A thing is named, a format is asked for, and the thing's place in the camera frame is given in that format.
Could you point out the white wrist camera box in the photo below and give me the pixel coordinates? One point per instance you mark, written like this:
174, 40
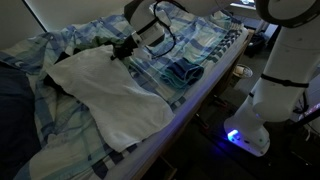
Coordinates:
151, 33

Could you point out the teal and blue folded cloth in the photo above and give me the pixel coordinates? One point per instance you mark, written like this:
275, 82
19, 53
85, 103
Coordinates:
183, 71

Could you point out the dark blue pillow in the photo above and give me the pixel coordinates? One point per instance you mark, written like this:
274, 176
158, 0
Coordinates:
13, 116

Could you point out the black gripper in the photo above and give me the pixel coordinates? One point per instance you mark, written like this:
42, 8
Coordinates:
128, 45

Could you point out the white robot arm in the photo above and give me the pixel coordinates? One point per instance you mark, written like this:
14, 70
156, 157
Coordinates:
286, 66

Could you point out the blue plaid bedsheet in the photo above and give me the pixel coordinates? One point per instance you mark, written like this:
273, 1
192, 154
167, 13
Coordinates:
200, 40

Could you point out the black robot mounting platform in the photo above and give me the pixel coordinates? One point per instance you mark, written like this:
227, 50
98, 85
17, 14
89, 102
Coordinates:
283, 163

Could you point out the bed frame with mattress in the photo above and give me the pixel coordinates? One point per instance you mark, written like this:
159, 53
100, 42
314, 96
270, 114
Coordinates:
186, 110

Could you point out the white textured towel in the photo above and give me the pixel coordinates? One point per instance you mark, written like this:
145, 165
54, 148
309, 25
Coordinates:
110, 93

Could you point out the black stand pole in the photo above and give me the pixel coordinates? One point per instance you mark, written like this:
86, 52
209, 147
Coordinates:
306, 118

